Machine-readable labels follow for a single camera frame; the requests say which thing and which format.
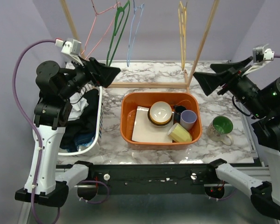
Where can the white laundry basket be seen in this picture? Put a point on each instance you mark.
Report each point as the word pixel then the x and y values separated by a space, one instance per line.
pixel 97 140

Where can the yellow cup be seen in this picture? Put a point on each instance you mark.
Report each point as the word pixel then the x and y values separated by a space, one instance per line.
pixel 179 134

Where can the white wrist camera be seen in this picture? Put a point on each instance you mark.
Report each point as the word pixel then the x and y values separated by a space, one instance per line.
pixel 262 55
pixel 71 48

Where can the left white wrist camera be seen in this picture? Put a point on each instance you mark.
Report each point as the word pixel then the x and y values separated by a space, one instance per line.
pixel 71 48

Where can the black garment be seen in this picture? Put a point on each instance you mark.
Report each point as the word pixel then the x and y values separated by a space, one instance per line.
pixel 87 122

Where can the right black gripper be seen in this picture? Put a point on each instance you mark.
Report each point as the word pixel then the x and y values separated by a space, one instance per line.
pixel 208 80

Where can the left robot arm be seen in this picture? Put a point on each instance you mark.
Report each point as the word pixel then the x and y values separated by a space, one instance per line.
pixel 52 111

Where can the grey white garment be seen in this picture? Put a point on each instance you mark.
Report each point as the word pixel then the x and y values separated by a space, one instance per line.
pixel 78 103

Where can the white floral mug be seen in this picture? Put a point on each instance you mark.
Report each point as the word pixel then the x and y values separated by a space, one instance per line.
pixel 215 136

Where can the white square plate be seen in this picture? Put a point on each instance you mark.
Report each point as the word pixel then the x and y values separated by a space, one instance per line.
pixel 144 128

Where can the lavender cup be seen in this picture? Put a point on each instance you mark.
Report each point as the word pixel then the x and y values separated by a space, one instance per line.
pixel 188 119

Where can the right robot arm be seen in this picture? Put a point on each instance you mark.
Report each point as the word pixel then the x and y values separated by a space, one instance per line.
pixel 264 107

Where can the black cup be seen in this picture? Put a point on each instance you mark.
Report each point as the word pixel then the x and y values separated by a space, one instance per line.
pixel 178 109

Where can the green hanger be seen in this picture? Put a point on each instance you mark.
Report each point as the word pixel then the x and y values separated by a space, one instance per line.
pixel 121 17

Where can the white bowl with dark rim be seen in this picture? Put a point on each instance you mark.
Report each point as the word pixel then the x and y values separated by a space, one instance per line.
pixel 160 114

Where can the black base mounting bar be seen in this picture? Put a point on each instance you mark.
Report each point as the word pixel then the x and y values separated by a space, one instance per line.
pixel 154 179

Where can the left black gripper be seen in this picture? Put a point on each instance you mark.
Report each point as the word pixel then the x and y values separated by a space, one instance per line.
pixel 103 74

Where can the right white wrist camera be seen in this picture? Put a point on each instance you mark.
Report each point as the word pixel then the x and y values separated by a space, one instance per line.
pixel 262 55

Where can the dark blue denim skirt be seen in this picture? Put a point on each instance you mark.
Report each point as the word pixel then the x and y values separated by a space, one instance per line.
pixel 81 140

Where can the yellow hanger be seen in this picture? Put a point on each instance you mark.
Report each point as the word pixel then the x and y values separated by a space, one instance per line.
pixel 182 16

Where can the wooden clothes rack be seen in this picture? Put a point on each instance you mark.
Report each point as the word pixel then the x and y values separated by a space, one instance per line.
pixel 187 77

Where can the light blue hanger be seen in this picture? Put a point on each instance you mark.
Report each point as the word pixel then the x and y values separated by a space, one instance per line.
pixel 135 23

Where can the orange plastic tub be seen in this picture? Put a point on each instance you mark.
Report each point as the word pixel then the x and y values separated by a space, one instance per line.
pixel 132 101

